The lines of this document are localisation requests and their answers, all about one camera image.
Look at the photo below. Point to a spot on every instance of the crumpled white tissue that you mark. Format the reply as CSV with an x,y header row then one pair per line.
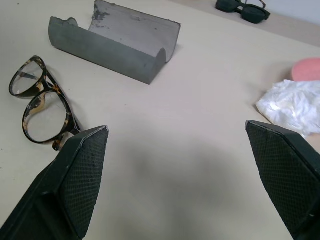
x,y
292,105

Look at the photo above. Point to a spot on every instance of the pink round plate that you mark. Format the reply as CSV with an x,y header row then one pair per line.
x,y
307,70

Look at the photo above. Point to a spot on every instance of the grey open glasses case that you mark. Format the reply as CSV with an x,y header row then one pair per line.
x,y
117,42

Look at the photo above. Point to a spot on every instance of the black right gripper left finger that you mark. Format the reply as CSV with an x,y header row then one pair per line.
x,y
75,180

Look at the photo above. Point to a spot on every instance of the black sunglasses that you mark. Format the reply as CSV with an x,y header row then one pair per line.
x,y
243,10

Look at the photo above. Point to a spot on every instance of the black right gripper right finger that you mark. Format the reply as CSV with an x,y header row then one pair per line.
x,y
282,170

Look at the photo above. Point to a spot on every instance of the tortoiseshell round eyeglasses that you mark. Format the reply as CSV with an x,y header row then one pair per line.
x,y
40,102

